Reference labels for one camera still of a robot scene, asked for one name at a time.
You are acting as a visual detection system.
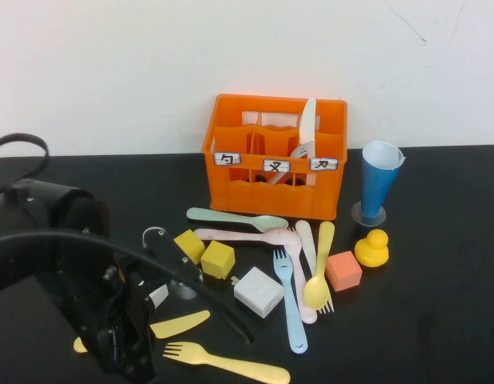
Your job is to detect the cream white plastic fork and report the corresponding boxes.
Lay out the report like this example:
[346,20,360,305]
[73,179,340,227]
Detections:
[295,219,335,315]

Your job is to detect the black cable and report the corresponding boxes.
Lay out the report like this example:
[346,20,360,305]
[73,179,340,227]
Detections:
[0,228,255,345]
[0,134,50,190]

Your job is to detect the yellow plastic knife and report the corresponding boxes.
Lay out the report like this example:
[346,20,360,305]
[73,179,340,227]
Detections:
[73,310,212,354]

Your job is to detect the clear round plastic base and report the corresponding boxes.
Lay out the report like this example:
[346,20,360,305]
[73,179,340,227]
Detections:
[351,201,388,228]

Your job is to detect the white plastic fork in crate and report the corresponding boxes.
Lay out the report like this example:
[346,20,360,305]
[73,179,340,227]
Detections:
[268,140,318,186]

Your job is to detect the yellow plastic fork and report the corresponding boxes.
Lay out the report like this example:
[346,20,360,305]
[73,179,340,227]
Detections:
[163,340,291,384]

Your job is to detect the small white foam cube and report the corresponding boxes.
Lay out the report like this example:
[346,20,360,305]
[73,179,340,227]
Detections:
[149,284,170,308]

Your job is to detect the pink plastic fork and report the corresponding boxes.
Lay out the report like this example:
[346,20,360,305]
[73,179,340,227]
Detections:
[287,226,318,324]

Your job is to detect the yellow foam cube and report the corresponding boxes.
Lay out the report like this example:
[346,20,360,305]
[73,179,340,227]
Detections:
[173,230,207,266]
[200,239,236,278]

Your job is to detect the yellow rubber duck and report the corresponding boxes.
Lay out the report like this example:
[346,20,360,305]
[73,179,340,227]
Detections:
[354,230,391,268]

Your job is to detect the orange plastic cutlery crate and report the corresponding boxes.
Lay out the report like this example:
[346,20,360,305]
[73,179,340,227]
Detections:
[201,93,349,221]

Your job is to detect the white paper label sticker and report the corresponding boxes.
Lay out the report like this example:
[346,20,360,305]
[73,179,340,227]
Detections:
[263,158,292,174]
[214,152,243,166]
[309,157,339,172]

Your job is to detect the yellow plastic spoon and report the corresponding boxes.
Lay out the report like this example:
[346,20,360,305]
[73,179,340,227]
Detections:
[302,219,336,308]

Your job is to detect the orange foam cube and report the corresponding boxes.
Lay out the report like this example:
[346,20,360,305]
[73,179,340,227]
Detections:
[324,250,363,292]

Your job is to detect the white plastic knife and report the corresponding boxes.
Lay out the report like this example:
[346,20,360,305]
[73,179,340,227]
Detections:
[297,97,319,150]

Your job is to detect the white power adapter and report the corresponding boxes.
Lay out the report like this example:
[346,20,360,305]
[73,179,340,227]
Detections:
[230,266,286,319]

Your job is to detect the blue paper cone cup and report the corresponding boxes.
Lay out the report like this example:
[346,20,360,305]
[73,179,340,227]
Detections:
[361,139,408,219]

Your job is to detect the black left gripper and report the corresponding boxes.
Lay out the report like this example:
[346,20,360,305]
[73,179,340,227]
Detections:
[74,259,156,383]

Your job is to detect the pale green plastic spoon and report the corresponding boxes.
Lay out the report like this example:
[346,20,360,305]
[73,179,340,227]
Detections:
[187,206,290,233]

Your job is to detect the light blue plastic fork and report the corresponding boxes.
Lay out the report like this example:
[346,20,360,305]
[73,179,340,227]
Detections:
[272,248,309,354]

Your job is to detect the pink plastic spoon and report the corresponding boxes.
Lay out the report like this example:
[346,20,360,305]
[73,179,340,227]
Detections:
[194,227,298,246]

